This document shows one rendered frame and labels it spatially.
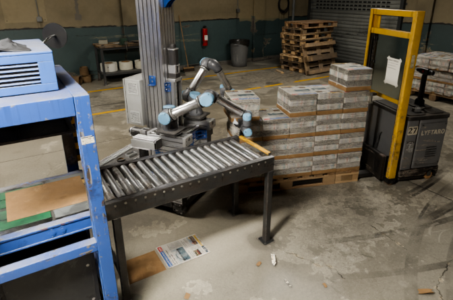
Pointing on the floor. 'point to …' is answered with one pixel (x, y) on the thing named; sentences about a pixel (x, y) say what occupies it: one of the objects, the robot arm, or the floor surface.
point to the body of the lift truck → (410, 137)
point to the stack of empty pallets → (294, 61)
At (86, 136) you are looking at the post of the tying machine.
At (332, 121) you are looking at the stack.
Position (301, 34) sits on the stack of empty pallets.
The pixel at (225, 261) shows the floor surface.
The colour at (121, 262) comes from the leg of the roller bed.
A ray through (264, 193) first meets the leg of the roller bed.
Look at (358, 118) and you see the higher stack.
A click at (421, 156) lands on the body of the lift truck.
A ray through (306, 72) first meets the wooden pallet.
